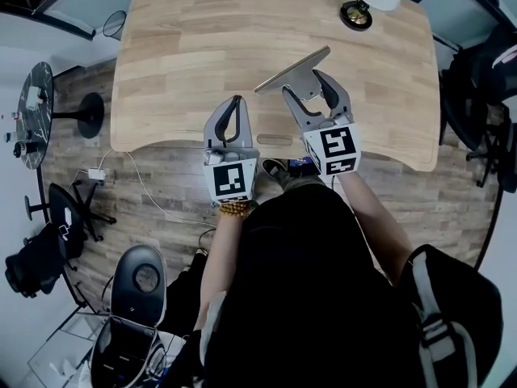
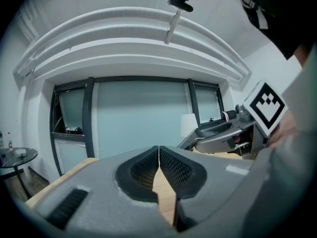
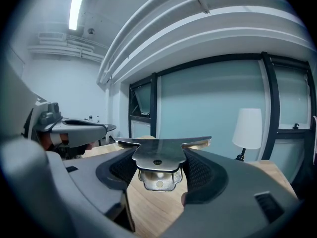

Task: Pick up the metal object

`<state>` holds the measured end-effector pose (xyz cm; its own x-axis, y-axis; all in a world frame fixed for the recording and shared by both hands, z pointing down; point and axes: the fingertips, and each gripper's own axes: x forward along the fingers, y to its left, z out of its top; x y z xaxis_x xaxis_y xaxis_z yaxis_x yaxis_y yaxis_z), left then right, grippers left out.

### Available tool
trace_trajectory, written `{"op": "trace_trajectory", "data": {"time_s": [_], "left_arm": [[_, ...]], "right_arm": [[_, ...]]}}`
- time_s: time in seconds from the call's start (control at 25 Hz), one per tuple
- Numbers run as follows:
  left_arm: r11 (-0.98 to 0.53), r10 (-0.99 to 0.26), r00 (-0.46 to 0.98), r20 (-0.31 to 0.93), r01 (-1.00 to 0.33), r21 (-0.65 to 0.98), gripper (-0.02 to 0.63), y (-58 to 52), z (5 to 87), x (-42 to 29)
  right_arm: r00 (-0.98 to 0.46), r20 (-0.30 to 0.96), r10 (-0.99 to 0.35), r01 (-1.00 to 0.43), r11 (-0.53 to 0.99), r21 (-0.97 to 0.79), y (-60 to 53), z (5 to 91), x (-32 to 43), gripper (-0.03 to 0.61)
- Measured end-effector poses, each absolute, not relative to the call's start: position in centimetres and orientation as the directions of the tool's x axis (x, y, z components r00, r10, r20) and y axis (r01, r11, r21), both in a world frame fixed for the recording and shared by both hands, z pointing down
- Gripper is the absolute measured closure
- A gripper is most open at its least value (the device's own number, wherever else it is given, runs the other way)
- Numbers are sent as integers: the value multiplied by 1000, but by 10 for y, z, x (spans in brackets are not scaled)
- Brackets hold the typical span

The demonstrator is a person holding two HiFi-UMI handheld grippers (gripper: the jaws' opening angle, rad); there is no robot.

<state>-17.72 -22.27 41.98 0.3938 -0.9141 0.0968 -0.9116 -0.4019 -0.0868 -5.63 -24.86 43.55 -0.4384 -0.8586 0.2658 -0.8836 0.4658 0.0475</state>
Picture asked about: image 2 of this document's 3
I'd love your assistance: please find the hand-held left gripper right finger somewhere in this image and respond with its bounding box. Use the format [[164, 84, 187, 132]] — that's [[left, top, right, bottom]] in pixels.
[[158, 145, 256, 233]]

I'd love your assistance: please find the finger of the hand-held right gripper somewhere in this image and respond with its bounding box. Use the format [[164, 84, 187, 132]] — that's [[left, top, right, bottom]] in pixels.
[[177, 128, 202, 151]]

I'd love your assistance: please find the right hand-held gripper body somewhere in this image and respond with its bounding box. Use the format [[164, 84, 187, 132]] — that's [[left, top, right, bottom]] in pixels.
[[195, 79, 289, 158]]

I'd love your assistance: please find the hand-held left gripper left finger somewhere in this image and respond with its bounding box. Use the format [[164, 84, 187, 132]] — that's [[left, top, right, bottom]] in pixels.
[[34, 145, 175, 237]]

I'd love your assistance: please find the person's right hand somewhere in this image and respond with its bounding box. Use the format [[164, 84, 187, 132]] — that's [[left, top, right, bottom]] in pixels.
[[268, 109, 298, 147]]

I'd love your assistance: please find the black-framed window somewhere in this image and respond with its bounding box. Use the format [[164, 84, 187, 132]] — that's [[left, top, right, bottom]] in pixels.
[[49, 76, 226, 176]]

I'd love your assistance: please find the round black marble table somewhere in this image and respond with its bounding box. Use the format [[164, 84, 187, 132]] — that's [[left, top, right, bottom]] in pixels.
[[0, 147, 39, 200]]

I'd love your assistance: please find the person's black shirt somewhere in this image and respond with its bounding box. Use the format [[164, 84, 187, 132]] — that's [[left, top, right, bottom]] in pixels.
[[234, 0, 317, 60]]

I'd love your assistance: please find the white cable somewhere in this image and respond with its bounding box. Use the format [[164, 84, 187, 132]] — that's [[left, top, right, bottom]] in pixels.
[[164, 8, 183, 46]]

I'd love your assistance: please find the white curtain rail cove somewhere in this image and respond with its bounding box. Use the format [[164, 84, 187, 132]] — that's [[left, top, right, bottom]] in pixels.
[[13, 6, 253, 84]]

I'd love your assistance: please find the black head-worn camera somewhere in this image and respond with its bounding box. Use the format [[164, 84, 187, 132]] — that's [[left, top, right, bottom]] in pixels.
[[167, 0, 194, 13]]

